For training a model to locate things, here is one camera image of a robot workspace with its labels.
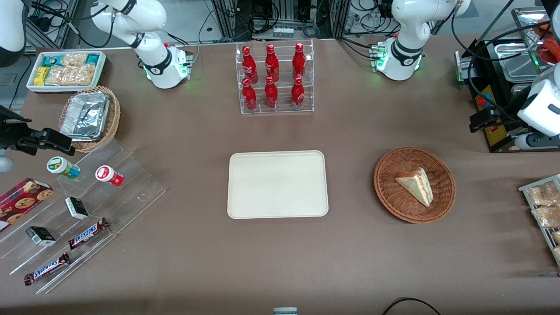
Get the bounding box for green lid yogurt cup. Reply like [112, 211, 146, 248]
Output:
[47, 156, 81, 179]

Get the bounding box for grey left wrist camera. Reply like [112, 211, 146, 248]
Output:
[514, 133, 560, 150]

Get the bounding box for red chocolate cookie box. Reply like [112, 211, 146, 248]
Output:
[0, 178, 54, 233]

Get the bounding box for black floor cable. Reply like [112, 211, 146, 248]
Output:
[381, 297, 442, 315]

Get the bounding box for metal wire rack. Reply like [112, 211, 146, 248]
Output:
[518, 174, 560, 268]

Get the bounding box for red sausages in warmer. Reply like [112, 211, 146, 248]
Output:
[537, 20, 560, 65]

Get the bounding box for small black carton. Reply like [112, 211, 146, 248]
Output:
[25, 226, 57, 247]
[65, 197, 90, 220]

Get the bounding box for round brown wicker basket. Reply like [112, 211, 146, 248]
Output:
[374, 147, 456, 224]

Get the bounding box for light wicker basket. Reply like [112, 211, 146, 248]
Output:
[58, 86, 121, 153]

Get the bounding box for white plastic snack bin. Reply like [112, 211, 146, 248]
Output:
[26, 51, 107, 94]

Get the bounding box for cream rectangular tray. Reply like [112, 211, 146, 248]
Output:
[227, 150, 329, 219]

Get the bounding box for stacked aluminium foil containers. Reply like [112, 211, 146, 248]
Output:
[60, 91, 110, 142]

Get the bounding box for red lid yogurt cup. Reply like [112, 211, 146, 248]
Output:
[95, 165, 125, 187]

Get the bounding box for clear acrylic stepped display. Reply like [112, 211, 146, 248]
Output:
[0, 139, 167, 295]

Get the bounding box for yellow snack packet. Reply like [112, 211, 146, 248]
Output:
[34, 66, 51, 87]

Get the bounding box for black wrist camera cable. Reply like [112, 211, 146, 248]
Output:
[451, 0, 560, 128]

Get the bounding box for clear acrylic bottle rack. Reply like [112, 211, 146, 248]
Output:
[235, 39, 315, 115]

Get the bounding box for red cola bottle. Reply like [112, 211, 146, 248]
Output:
[242, 78, 258, 111]
[265, 44, 280, 83]
[264, 76, 279, 109]
[242, 45, 258, 84]
[292, 42, 306, 81]
[291, 76, 305, 109]

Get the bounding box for clear bag of crackers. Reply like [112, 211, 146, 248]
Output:
[45, 65, 96, 86]
[61, 53, 88, 67]

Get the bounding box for Snickers chocolate bar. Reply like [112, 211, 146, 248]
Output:
[68, 217, 110, 250]
[24, 252, 71, 286]

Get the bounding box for black food warmer machine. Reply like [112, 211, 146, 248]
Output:
[454, 7, 560, 153]

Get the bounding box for triangular sandwich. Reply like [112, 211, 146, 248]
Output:
[395, 168, 434, 208]

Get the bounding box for steel food pan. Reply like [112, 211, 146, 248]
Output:
[498, 43, 543, 82]
[511, 83, 532, 102]

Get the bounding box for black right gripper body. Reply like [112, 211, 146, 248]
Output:
[0, 105, 32, 152]

